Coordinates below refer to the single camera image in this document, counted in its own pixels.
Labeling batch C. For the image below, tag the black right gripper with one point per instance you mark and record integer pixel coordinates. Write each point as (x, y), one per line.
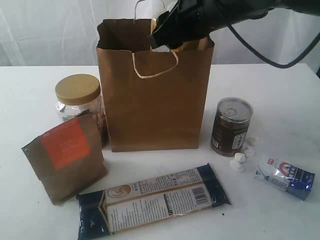
(189, 20)

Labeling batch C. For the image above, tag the yellow millet bottle white cap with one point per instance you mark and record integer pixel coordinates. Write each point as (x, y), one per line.
(186, 45)

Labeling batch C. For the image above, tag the dark can pull-tab lid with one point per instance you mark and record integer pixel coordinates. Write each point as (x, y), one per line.
(230, 126)

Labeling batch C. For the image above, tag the white marshmallow piece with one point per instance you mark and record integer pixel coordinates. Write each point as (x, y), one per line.
(252, 141)
(240, 157)
(236, 166)
(248, 151)

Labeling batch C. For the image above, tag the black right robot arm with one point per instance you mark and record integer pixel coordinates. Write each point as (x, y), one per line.
(243, 10)

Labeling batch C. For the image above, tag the brown paper bag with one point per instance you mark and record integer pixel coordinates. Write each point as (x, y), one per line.
(152, 100)

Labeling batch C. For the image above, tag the clear jar gold lid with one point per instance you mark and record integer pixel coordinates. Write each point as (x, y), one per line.
(80, 94)

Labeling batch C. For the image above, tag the brown pouch orange label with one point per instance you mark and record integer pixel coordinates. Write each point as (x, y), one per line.
(68, 158)

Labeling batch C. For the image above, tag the long dark noodle package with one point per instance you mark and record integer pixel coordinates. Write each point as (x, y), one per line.
(117, 209)

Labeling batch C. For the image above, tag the small blue white packet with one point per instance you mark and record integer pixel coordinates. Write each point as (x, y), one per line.
(285, 176)

